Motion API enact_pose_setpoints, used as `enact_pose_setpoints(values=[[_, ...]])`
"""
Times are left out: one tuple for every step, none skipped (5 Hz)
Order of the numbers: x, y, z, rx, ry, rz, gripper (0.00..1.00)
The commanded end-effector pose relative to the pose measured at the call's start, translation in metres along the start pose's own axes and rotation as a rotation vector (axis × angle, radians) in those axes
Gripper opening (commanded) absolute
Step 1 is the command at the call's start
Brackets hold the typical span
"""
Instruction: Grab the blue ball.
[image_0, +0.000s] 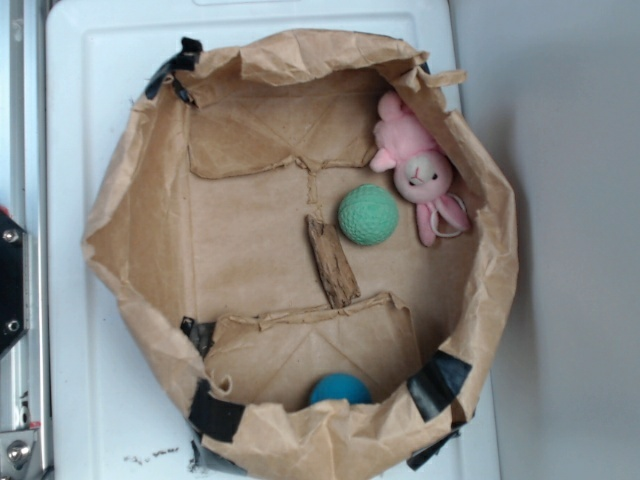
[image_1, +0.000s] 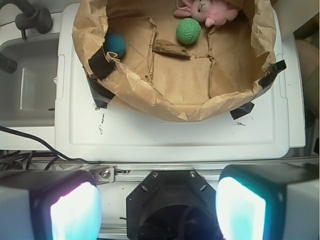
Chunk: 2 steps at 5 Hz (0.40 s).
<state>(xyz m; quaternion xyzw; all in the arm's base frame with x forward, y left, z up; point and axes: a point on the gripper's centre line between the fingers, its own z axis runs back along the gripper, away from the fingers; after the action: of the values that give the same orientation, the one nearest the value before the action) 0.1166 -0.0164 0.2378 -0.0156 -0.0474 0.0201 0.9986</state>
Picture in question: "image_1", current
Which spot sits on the aluminium frame rail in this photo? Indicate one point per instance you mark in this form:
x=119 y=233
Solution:
x=107 y=173

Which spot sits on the green foam ball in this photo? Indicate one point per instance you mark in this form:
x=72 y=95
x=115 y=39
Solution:
x=188 y=31

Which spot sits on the white plastic lid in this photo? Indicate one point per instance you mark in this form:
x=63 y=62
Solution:
x=120 y=134

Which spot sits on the pink plush bunny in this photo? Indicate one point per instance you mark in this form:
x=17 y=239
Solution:
x=209 y=12

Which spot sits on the brown wood bark piece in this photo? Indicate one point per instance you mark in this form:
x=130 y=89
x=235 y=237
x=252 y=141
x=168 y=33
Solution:
x=168 y=48

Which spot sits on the blue foam ball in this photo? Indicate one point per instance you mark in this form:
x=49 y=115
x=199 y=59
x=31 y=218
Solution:
x=115 y=43

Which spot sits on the brown paper bag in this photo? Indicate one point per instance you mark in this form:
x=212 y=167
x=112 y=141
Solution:
x=231 y=65

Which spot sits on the gripper glowing white right finger pad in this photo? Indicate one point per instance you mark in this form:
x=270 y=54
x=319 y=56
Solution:
x=269 y=201

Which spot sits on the gripper glowing white left finger pad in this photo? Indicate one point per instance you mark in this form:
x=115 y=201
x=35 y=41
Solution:
x=49 y=205

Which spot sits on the grey sink faucet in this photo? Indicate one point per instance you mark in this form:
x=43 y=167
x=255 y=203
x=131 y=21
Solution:
x=31 y=17

